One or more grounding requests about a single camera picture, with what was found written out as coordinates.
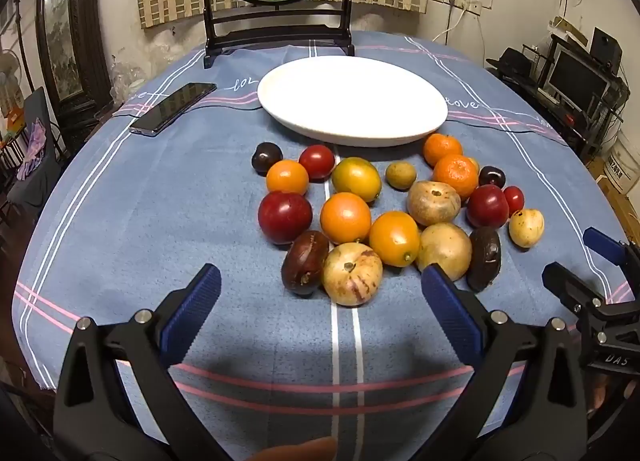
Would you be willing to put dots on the dark chair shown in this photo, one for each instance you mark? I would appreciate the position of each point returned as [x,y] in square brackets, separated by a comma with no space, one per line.
[45,161]

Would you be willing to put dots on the dark purple passion fruit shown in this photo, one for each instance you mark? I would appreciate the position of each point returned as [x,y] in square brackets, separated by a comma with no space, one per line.
[484,258]

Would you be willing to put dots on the white bucket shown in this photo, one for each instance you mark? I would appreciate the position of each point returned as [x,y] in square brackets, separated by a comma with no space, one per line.
[622,166]

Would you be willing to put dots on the yellow loquat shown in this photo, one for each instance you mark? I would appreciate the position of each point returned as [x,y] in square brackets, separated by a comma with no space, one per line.
[526,227]

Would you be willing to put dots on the purple cloth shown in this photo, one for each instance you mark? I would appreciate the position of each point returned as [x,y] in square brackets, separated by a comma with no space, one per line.
[32,151]

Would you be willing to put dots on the white oval plate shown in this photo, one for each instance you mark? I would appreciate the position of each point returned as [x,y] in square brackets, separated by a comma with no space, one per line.
[350,96]

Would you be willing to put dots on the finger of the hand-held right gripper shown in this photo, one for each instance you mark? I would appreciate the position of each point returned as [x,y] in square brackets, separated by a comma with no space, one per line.
[565,278]
[600,238]

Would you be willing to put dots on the black smartphone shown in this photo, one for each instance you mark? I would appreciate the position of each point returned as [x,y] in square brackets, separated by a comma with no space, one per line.
[172,108]

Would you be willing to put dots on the smooth orange citrus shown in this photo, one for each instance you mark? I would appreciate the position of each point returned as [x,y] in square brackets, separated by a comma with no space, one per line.
[394,238]
[345,218]

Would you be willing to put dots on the black speaker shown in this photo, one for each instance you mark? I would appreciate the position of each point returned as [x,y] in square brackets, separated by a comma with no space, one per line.
[606,48]

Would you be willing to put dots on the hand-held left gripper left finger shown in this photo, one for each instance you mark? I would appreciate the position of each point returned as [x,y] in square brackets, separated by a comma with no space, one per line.
[192,311]

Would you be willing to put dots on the small orange citrus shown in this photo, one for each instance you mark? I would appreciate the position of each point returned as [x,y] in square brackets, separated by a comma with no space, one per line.
[287,177]

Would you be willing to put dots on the small red cherry tomato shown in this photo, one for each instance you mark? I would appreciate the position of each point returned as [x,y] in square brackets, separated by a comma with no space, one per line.
[515,200]

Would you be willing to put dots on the clear plastic bag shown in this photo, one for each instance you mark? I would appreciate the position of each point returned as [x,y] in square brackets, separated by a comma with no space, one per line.
[127,78]

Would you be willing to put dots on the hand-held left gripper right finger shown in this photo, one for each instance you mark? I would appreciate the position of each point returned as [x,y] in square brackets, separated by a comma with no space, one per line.
[450,311]

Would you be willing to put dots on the tan brown round fruit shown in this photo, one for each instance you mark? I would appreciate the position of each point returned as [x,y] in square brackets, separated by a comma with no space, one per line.
[444,251]

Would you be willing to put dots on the person's right hand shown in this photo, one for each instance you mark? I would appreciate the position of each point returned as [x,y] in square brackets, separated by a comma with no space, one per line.
[597,391]

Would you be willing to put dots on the dark maroon fruit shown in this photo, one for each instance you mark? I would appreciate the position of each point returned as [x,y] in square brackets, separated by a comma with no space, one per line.
[304,263]

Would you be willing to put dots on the tan pepino melon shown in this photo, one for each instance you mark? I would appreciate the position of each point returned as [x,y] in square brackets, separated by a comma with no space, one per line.
[433,202]

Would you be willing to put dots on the green-yellow citrus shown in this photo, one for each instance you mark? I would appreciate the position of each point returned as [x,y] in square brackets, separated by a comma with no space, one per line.
[356,179]

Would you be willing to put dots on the purple striped pepino melon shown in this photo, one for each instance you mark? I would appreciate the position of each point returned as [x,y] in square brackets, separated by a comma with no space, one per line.
[352,274]

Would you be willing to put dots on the white wall sockets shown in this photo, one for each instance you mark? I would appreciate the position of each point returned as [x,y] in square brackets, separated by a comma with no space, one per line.
[455,1]

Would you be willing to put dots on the dark framed painting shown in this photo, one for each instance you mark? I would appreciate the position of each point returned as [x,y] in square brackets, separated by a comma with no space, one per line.
[60,41]

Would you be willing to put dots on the orange mandarin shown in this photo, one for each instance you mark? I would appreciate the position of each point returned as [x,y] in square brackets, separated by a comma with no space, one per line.
[443,150]
[455,175]

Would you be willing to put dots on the small dark purple plum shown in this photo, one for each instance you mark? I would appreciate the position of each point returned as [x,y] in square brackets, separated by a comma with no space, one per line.
[266,157]

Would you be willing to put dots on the dark cherry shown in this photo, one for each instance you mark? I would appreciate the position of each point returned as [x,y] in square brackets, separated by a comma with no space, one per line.
[492,177]

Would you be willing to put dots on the small olive green fruit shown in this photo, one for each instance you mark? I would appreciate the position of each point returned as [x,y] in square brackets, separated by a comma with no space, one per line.
[400,175]

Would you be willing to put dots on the black hat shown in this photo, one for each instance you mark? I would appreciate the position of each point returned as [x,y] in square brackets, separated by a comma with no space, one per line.
[515,61]

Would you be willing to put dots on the person's left hand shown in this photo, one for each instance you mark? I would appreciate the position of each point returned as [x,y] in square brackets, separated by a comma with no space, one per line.
[300,451]

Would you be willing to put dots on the computer monitor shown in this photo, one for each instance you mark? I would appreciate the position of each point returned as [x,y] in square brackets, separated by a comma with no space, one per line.
[575,76]

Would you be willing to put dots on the red plum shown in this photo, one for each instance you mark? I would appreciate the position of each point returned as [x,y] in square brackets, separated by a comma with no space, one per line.
[487,206]
[285,217]

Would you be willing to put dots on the black metal rack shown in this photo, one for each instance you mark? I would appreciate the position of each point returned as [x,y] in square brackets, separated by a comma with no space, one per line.
[560,113]

